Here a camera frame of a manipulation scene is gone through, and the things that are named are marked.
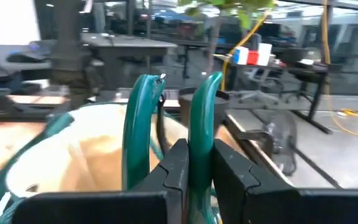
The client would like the dark grey side desk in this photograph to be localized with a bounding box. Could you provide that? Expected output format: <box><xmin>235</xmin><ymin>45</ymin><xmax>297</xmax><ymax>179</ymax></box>
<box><xmin>0</xmin><ymin>39</ymin><xmax>54</xmax><ymax>94</ymax></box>

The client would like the grey office chair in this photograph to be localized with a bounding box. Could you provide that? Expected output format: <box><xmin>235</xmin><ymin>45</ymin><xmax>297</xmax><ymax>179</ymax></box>
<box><xmin>237</xmin><ymin>67</ymin><xmax>291</xmax><ymax>105</ymax></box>

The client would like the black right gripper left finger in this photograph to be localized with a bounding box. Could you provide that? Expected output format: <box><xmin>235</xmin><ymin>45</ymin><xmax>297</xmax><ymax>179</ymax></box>
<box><xmin>12</xmin><ymin>139</ymin><xmax>190</xmax><ymax>224</ymax></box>

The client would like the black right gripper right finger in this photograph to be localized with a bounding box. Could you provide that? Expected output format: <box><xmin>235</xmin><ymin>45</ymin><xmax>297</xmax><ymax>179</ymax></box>
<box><xmin>213</xmin><ymin>139</ymin><xmax>358</xmax><ymax>224</ymax></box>

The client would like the black office desk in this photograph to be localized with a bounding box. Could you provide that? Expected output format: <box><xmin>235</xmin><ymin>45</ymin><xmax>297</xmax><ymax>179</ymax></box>
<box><xmin>213</xmin><ymin>52</ymin><xmax>344</xmax><ymax>134</ymax></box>

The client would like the red box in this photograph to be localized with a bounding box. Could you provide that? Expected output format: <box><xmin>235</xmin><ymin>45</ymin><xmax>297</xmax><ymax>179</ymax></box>
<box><xmin>247</xmin><ymin>49</ymin><xmax>260</xmax><ymax>65</ymax></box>

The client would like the yellow cable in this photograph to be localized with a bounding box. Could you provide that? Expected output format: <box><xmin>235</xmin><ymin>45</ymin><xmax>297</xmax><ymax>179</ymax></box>
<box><xmin>221</xmin><ymin>0</ymin><xmax>358</xmax><ymax>146</ymax></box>

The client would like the black table clamp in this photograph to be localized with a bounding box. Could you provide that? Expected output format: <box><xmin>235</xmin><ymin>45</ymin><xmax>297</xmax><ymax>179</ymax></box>
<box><xmin>236</xmin><ymin>129</ymin><xmax>275</xmax><ymax>155</ymax></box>

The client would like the blue white box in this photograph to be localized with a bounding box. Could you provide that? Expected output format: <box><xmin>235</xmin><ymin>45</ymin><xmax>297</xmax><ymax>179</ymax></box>
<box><xmin>232</xmin><ymin>46</ymin><xmax>249</xmax><ymax>65</ymax></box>

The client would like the tall white box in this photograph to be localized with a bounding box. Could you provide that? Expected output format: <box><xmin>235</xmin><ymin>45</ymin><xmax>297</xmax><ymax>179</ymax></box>
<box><xmin>257</xmin><ymin>42</ymin><xmax>273</xmax><ymax>66</ymax></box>

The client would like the beige green gardening bag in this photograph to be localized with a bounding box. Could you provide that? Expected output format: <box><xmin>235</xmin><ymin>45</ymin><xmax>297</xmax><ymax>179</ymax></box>
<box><xmin>0</xmin><ymin>102</ymin><xmax>229</xmax><ymax>224</ymax></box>

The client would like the grey office desk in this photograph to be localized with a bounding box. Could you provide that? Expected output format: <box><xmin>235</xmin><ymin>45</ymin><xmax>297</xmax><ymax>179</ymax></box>
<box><xmin>81</xmin><ymin>32</ymin><xmax>178</xmax><ymax>91</ymax></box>

